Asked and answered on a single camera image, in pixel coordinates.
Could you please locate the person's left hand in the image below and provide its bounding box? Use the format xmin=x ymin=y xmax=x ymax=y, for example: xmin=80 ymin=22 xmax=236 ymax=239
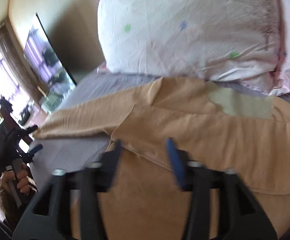
xmin=0 ymin=163 xmax=30 ymax=195

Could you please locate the left floral pink pillow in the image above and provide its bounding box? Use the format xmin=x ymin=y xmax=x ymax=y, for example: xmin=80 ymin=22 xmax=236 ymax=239
xmin=97 ymin=0 xmax=281 ymax=93

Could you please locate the brown window curtain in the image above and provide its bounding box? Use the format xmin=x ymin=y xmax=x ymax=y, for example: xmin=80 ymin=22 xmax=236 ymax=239
xmin=0 ymin=18 xmax=46 ymax=104

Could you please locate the tan long-sleeve shirt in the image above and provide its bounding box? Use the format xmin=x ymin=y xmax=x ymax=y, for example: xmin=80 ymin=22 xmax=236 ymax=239
xmin=34 ymin=77 xmax=290 ymax=239

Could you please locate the wall-mounted television screen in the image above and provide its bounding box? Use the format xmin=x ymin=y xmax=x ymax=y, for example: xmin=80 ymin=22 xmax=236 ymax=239
xmin=24 ymin=14 xmax=76 ymax=93

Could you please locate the lavender bed sheet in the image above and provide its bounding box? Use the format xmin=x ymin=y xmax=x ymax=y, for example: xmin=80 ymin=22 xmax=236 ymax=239
xmin=34 ymin=77 xmax=290 ymax=193

